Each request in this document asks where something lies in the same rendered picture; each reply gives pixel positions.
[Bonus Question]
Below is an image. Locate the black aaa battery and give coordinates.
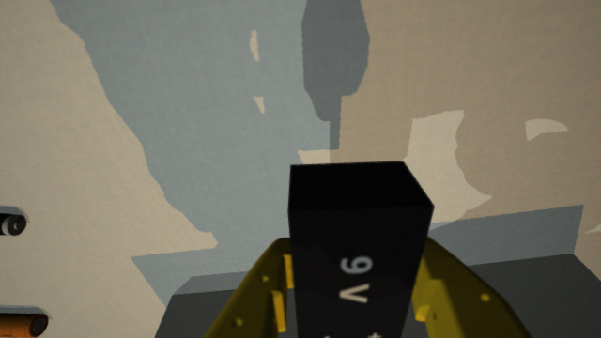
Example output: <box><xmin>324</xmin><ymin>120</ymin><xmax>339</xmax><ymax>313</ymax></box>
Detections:
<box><xmin>0</xmin><ymin>213</ymin><xmax>26</xmax><ymax>236</ymax></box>

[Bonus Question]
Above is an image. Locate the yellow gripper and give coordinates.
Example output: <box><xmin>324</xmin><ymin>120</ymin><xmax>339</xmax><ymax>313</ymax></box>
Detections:
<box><xmin>203</xmin><ymin>236</ymin><xmax>532</xmax><ymax>338</ymax></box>

